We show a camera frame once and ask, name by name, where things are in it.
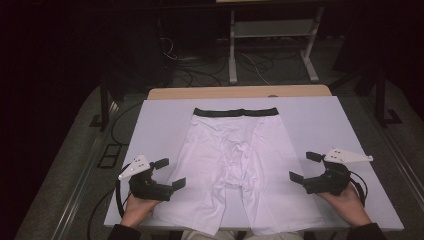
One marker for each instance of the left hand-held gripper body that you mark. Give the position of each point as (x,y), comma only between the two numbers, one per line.
(146,190)

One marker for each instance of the wooden table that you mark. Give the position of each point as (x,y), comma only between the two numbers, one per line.
(233,91)

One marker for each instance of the person's right hand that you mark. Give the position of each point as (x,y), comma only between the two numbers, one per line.
(348,203)

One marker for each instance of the white metal stand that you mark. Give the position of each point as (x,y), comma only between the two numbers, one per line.
(232,66)

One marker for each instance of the white board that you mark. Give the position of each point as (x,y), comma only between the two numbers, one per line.
(160,126)

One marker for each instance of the person's left hand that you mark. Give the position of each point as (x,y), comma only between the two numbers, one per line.
(138,210)

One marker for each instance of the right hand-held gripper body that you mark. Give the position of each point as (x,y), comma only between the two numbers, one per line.
(328,181)

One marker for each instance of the white shorts with black waistband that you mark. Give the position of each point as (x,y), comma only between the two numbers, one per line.
(233,140)

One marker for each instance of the dark metal stand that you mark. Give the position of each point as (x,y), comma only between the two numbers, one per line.
(380,100)
(104,106)

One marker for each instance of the metal floor rail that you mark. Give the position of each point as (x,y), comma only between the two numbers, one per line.
(405,170)
(80,186)

